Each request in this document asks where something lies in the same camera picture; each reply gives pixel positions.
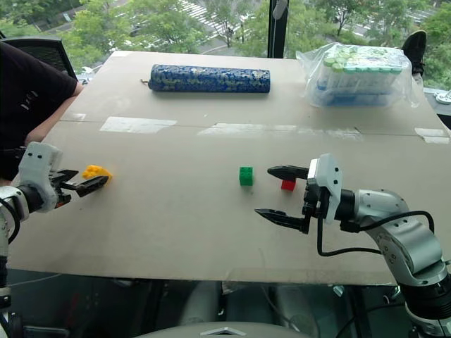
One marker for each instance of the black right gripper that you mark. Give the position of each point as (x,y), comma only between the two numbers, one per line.
(314,202)

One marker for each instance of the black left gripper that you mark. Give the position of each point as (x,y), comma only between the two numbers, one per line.
(59,183)

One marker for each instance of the yellow toy brick cube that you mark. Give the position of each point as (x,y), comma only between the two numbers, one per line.
(96,171)

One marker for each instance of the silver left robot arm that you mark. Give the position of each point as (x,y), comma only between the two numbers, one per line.
(14,200)

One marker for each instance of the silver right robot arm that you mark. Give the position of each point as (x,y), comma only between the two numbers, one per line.
(405,232)

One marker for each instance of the red toy brick cube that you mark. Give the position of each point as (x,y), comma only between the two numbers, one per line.
(288,185)

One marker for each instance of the green toy brick cube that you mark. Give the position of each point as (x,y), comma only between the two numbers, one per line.
(246,176)

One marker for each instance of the person in black shirt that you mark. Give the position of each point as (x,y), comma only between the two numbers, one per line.
(24,95)

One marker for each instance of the black mesh office chair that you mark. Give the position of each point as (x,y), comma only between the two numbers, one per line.
(46,53)

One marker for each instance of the blue patterned cylinder roll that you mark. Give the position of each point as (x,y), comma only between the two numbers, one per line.
(211,78)

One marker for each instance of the plastic bag of bottles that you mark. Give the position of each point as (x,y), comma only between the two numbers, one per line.
(356,75)

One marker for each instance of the grey rounded robot torso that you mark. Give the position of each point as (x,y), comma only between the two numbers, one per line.
(222,331)

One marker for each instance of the white round fixture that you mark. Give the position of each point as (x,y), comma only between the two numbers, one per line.
(443,96)

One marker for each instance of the black shoe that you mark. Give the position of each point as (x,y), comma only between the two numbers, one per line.
(415,49)

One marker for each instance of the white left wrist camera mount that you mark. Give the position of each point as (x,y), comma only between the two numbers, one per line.
(37,165)

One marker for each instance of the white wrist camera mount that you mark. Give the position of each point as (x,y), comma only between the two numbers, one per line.
(37,165)
(327,183)

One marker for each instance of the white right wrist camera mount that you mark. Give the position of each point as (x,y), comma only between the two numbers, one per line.
(327,183)

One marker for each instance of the black window frame post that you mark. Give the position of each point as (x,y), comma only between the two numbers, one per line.
(276,31)

